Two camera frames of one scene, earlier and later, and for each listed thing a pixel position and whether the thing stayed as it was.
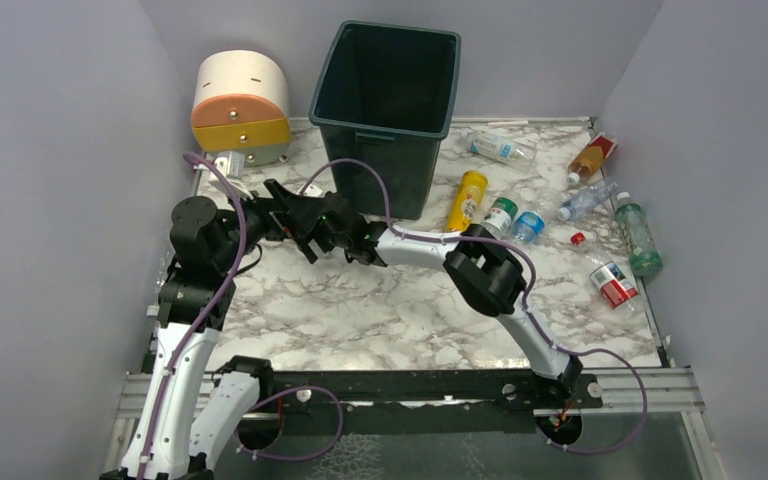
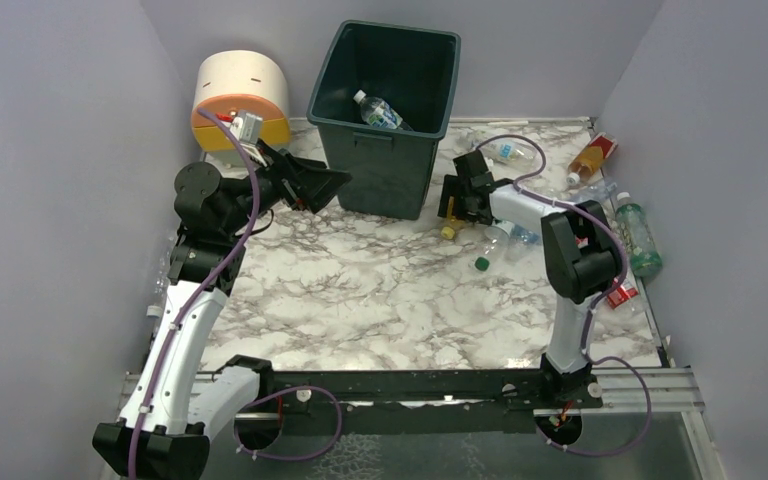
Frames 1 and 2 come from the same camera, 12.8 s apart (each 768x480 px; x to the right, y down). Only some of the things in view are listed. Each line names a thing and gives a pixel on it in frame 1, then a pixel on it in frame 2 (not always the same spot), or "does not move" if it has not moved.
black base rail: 284,395 does not move
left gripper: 284,206 to 285,183
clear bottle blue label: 527,227 does not move
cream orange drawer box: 242,103 does not move
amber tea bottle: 590,158 does not move
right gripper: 321,237 to 459,201
